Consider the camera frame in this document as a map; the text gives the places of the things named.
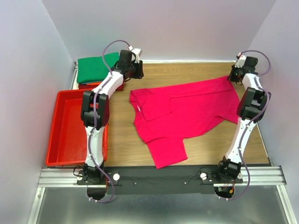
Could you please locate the pink t shirt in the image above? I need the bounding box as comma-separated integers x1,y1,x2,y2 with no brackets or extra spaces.
129,77,239,169

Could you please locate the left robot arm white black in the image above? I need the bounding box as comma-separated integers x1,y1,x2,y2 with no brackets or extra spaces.
81,46,144,184

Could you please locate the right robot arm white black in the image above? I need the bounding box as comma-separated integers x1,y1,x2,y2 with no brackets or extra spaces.
215,52,271,183

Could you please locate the folded green t shirt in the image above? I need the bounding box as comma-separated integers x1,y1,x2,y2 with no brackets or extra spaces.
77,52,119,84

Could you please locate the folded dark red t shirt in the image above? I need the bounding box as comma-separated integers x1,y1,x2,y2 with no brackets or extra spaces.
78,83,125,91

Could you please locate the red plastic bin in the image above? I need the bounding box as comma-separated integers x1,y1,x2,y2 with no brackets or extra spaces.
44,90,110,167

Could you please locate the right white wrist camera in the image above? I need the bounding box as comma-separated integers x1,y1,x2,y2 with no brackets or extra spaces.
235,52,247,69

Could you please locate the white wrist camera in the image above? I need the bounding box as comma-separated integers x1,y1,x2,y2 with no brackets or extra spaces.
235,52,247,69
128,46,142,63

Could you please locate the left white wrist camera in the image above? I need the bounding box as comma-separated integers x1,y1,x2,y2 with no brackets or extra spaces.
128,46,142,63

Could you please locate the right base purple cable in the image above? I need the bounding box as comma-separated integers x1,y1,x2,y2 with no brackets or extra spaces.
218,163,253,202

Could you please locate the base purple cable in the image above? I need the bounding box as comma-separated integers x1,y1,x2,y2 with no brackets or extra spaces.
218,163,253,202
88,172,121,204

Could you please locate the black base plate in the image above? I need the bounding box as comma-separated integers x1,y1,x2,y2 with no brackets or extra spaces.
75,165,243,199

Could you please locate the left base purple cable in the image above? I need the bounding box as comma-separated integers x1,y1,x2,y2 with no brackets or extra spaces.
88,172,121,204

